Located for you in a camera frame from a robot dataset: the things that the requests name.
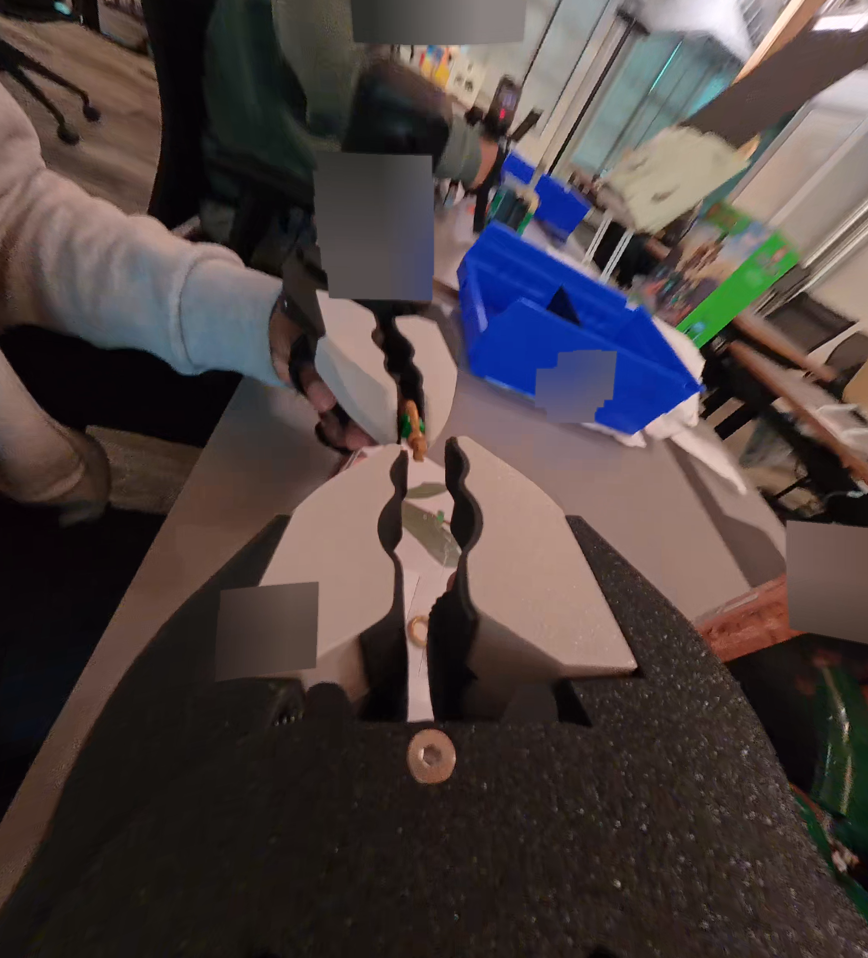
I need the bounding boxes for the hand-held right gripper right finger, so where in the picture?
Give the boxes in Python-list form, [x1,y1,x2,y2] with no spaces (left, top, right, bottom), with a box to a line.
[426,436,638,723]

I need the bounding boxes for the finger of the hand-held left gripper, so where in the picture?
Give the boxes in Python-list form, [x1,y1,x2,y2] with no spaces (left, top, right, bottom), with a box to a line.
[314,295,405,446]
[385,308,459,439]

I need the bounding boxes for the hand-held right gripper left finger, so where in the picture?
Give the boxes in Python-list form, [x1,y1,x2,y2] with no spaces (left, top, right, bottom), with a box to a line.
[258,448,412,723]

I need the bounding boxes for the person's right forearm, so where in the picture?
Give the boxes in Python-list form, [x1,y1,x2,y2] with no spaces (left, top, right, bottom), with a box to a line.
[0,284,113,528]

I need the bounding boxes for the person's left forearm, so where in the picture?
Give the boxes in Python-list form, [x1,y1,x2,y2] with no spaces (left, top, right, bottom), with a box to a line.
[0,168,289,386]

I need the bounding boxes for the blue plastic bin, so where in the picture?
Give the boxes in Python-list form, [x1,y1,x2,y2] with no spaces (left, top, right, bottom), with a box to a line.
[456,221,704,437]
[505,152,593,242]

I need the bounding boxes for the white instruction booklet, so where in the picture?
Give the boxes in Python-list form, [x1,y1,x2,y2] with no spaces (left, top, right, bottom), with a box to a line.
[344,449,472,721]

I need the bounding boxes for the green toy set box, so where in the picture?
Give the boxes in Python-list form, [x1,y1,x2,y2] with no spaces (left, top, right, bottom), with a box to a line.
[628,202,802,347]

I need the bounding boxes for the wood-edged table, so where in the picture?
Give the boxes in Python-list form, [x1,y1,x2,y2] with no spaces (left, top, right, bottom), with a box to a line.
[726,310,868,517]

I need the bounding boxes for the black office chair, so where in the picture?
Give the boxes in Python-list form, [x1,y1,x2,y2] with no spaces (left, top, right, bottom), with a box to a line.
[0,0,101,147]

